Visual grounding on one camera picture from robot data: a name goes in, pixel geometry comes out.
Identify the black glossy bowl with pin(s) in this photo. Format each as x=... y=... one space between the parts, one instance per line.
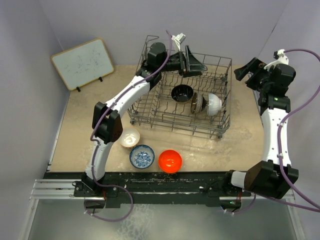
x=182 y=93

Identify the blue white patterned bowl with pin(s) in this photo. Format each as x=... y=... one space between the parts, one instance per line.
x=142 y=156

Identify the brown rimmed cream bowl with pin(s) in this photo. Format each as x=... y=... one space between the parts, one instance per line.
x=198 y=103

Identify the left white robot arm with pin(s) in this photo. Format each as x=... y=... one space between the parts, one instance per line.
x=107 y=117

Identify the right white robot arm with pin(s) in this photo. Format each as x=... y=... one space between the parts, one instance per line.
x=269 y=176

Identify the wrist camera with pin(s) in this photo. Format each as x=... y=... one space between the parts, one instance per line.
x=177 y=40
x=280 y=58

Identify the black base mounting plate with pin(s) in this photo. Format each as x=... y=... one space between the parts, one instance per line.
x=208 y=188

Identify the beige white bowl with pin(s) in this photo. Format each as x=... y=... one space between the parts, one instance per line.
x=129 y=138

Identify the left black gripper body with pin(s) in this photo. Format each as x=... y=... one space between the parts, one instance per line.
x=176 y=62

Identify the orange bowl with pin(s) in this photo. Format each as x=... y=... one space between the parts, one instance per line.
x=170 y=161

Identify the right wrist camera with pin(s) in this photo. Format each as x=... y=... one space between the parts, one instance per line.
x=280 y=58

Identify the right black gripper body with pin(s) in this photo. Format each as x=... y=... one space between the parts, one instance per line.
x=265 y=85

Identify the grey wire dish rack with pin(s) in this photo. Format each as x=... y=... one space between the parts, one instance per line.
x=159 y=108

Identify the small whiteboard with wood frame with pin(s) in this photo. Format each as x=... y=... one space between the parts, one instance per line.
x=80 y=65

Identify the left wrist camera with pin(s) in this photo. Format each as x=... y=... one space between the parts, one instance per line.
x=177 y=40

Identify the white ceramic bowl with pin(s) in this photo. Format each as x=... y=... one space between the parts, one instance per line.
x=214 y=104

